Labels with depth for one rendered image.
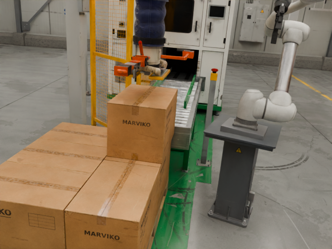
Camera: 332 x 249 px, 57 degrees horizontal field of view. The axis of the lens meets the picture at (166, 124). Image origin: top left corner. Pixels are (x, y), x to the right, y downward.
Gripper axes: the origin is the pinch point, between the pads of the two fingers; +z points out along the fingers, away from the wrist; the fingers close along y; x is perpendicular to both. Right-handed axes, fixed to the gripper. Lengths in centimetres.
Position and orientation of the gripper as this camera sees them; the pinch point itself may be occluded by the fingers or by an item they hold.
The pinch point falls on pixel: (275, 34)
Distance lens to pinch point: 186.9
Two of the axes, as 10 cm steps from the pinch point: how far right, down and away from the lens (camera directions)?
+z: -2.6, 9.3, -2.8
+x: 9.6, 2.1, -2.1
